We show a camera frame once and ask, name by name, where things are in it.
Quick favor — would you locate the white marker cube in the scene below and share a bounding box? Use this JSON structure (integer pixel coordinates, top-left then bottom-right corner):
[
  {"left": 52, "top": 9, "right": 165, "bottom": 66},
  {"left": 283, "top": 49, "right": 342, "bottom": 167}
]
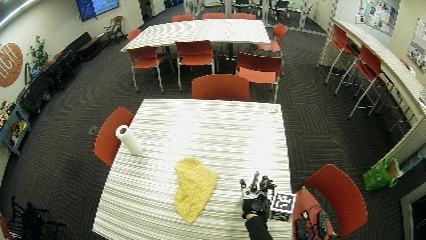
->
[{"left": 269, "top": 191, "right": 299, "bottom": 215}]

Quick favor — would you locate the red chair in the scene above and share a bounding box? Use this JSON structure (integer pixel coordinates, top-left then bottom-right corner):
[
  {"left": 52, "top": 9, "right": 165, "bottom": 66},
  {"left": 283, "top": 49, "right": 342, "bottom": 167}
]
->
[
  {"left": 175, "top": 40, "right": 217, "bottom": 91},
  {"left": 235, "top": 51, "right": 283, "bottom": 104},
  {"left": 302, "top": 163, "right": 370, "bottom": 238},
  {"left": 256, "top": 23, "right": 291, "bottom": 54},
  {"left": 171, "top": 13, "right": 196, "bottom": 24},
  {"left": 128, "top": 46, "right": 167, "bottom": 93},
  {"left": 127, "top": 28, "right": 144, "bottom": 42},
  {"left": 92, "top": 106, "right": 136, "bottom": 168},
  {"left": 231, "top": 12, "right": 259, "bottom": 21},
  {"left": 201, "top": 12, "right": 229, "bottom": 20},
  {"left": 191, "top": 73, "right": 252, "bottom": 102},
  {"left": 292, "top": 187, "right": 337, "bottom": 240}
]

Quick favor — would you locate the yellow cloth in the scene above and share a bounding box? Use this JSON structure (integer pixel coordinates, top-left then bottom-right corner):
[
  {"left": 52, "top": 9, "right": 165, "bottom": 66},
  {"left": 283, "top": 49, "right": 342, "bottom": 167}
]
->
[{"left": 173, "top": 156, "right": 220, "bottom": 225}]

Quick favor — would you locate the green bag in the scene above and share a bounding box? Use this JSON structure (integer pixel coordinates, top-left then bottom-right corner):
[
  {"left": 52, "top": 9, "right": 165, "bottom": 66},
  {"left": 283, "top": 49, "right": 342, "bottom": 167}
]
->
[{"left": 362, "top": 156, "right": 404, "bottom": 191}]

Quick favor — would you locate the white paper towel roll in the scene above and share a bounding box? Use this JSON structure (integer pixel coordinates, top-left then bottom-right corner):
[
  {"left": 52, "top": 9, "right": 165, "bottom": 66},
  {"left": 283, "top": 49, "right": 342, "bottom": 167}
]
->
[{"left": 115, "top": 124, "right": 145, "bottom": 157}]

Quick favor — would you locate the red bar stool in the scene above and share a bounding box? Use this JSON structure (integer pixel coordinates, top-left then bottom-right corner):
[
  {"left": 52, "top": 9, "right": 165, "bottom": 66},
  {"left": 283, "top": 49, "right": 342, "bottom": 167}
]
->
[
  {"left": 334, "top": 44, "right": 384, "bottom": 120},
  {"left": 324, "top": 24, "right": 360, "bottom": 85}
]

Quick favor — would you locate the long white counter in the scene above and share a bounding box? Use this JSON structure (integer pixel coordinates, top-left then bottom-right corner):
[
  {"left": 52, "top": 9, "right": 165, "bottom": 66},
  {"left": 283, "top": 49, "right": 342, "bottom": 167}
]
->
[{"left": 317, "top": 18, "right": 426, "bottom": 164}]

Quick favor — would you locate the white patterned table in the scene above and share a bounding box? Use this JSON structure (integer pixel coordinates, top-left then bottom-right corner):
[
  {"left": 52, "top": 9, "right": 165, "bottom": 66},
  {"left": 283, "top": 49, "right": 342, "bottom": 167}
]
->
[{"left": 120, "top": 18, "right": 272, "bottom": 53}]

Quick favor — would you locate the black metal rack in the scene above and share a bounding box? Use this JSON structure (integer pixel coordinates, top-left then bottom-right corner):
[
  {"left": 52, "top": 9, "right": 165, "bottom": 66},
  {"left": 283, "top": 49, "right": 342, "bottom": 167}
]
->
[{"left": 6, "top": 195, "right": 68, "bottom": 240}]

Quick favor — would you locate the wooden chair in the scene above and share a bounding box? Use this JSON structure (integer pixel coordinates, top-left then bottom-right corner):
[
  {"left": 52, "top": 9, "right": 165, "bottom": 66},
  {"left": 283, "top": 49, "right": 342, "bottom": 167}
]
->
[{"left": 104, "top": 15, "right": 127, "bottom": 41}]

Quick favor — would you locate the long black bench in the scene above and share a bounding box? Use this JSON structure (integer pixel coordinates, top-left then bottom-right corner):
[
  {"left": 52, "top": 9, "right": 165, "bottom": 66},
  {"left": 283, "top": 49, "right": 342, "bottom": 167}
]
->
[{"left": 16, "top": 31, "right": 111, "bottom": 116}]

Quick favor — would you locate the green potted plant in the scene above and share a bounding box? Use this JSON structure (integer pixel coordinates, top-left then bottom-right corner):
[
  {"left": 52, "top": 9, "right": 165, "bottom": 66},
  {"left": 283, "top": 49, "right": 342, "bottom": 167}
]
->
[{"left": 26, "top": 35, "right": 51, "bottom": 79}]

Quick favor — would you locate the black gear with cables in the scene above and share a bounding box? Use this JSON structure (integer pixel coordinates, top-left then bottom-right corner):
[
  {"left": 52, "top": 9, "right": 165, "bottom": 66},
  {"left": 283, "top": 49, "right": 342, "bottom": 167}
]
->
[{"left": 295, "top": 205, "right": 332, "bottom": 240}]

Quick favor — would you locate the wall poster board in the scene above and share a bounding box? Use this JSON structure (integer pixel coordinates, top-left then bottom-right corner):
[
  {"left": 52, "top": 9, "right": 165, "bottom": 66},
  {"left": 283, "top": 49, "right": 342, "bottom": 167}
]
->
[
  {"left": 406, "top": 18, "right": 426, "bottom": 74},
  {"left": 356, "top": 0, "right": 401, "bottom": 37}
]

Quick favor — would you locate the wall screen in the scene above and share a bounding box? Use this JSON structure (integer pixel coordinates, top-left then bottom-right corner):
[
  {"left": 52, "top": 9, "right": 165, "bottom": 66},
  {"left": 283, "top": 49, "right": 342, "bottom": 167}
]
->
[{"left": 75, "top": 0, "right": 121, "bottom": 23}]

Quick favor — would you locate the round orange wall sign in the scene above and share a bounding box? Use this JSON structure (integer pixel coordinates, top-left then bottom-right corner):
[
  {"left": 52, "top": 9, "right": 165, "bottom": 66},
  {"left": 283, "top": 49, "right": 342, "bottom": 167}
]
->
[{"left": 0, "top": 42, "right": 24, "bottom": 88}]

